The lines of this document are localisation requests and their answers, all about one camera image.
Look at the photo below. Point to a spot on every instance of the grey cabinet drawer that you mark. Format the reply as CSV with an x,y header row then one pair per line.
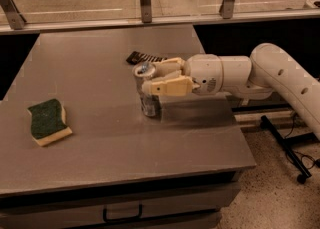
x,y
197,207

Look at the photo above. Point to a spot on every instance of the left metal railing bracket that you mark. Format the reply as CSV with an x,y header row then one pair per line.
x,y
14,17

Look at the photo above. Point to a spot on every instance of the black drawer handle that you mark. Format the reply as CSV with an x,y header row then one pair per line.
x,y
118,213

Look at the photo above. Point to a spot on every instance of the crushed silver redbull can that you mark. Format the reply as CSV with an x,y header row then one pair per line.
x,y
150,104

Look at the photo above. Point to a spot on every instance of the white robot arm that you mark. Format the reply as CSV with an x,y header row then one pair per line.
x,y
266,70

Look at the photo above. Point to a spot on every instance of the black wheeled stand base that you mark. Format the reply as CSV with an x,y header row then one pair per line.
x,y
286,143

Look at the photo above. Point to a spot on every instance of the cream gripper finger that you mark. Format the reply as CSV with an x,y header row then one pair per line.
x,y
179,86
169,67

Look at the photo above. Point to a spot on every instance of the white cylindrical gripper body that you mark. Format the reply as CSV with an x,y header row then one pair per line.
x,y
204,73

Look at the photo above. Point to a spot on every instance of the green and yellow sponge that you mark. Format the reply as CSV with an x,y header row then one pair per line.
x,y
48,122

